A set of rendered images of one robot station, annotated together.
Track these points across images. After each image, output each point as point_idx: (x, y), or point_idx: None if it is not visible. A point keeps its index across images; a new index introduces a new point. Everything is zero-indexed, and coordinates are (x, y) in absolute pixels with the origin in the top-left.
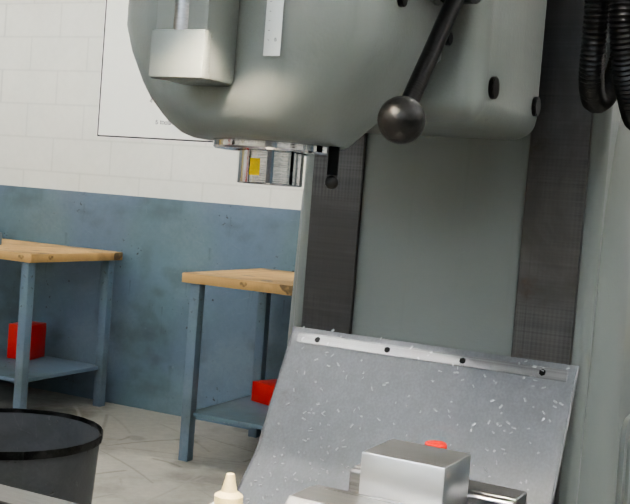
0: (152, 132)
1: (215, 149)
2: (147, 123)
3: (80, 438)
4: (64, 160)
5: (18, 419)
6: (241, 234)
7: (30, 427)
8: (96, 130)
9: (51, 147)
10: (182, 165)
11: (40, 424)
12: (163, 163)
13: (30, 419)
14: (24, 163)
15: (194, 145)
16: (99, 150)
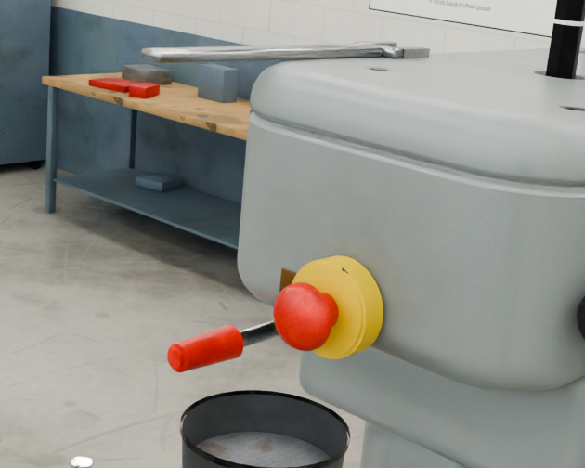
0: (425, 11)
1: (490, 35)
2: (421, 1)
3: (330, 429)
4: (334, 32)
5: (275, 401)
6: None
7: (285, 409)
8: (368, 3)
9: (322, 17)
10: (454, 49)
11: (294, 409)
12: (435, 45)
13: (286, 402)
14: (295, 30)
15: (468, 29)
16: (370, 24)
